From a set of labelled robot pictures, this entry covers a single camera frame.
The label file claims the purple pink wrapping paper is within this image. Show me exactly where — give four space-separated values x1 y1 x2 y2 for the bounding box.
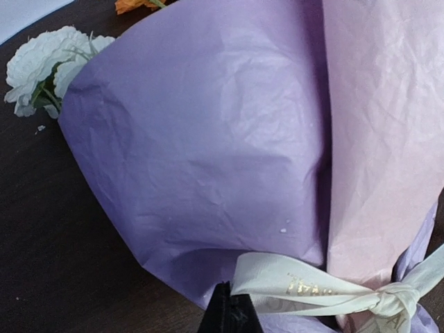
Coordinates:
59 1 443 332

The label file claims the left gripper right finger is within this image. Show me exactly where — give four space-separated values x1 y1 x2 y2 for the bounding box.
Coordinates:
229 294 264 333

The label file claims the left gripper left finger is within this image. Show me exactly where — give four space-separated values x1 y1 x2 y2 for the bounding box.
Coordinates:
197 282 230 333

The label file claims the beige ribbon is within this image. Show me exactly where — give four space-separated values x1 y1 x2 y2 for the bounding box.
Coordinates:
231 247 443 332

